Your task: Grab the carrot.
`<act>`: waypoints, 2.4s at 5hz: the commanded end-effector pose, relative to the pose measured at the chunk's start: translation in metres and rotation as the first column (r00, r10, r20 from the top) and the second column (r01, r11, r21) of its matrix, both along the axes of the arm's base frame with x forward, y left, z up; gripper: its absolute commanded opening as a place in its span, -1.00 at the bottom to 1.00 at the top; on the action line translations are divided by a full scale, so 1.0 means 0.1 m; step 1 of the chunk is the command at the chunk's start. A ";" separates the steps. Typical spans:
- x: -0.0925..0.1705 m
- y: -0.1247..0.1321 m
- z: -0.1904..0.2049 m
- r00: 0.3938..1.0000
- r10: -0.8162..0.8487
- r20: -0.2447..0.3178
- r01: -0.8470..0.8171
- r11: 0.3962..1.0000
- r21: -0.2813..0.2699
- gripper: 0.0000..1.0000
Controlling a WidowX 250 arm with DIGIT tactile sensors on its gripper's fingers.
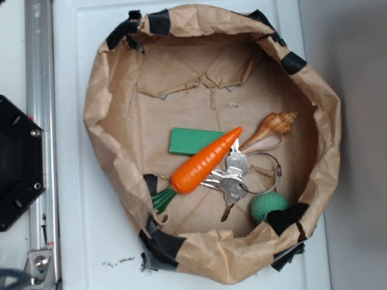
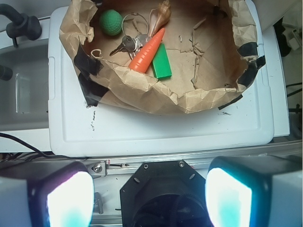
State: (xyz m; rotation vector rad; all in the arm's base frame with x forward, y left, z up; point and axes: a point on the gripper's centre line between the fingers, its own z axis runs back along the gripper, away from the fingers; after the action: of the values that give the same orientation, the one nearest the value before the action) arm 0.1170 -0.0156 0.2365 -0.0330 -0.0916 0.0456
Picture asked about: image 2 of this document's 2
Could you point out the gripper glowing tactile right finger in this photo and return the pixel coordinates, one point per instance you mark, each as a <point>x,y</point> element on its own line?
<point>255,191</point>

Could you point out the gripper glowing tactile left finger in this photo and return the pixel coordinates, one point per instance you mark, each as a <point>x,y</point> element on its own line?
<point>54,193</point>

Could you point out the orange plastic carrot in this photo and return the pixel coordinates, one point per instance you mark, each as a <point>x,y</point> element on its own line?
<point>144,57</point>

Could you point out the white plastic bin lid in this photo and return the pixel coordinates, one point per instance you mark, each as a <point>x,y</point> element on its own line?
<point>77,130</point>

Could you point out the clear plastic container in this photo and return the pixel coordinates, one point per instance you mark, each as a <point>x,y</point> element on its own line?
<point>24,97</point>

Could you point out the crumpled brown paper liner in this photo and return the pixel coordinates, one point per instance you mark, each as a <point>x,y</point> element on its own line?
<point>211,46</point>

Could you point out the green rectangular block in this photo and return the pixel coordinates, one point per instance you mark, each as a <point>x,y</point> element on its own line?
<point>160,64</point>

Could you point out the black clamp knob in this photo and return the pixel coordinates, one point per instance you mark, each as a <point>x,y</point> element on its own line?
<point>21,24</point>

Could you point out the green dimpled ball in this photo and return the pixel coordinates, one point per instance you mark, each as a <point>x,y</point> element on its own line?
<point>110,22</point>

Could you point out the tan conch seashell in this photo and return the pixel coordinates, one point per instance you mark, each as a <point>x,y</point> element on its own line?
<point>159,17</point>

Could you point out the aluminium extrusion rail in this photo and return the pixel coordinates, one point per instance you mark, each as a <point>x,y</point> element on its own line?
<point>199,160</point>

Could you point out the black octagonal mount plate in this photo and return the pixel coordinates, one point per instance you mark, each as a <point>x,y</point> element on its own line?
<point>164,194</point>

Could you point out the silver keys on ring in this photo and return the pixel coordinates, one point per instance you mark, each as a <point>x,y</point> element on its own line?
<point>132,45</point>

